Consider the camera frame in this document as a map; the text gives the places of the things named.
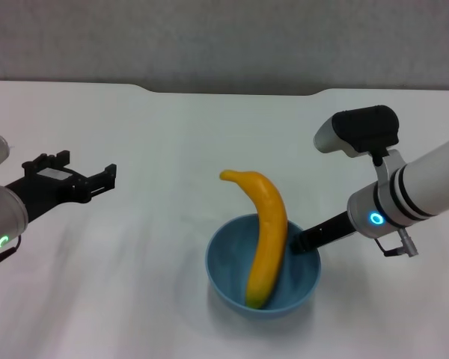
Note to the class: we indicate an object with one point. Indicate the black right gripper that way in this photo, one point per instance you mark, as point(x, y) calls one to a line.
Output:
point(333, 230)

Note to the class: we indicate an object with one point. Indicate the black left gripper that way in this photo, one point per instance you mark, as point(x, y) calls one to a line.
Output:
point(46, 190)

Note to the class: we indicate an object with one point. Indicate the yellow banana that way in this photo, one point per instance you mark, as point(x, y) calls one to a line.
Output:
point(267, 232)

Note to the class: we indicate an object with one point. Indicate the blue bowl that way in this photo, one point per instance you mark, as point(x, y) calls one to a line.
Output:
point(228, 273)

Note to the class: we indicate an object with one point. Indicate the right wrist camera housing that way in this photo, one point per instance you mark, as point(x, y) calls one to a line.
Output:
point(363, 131)

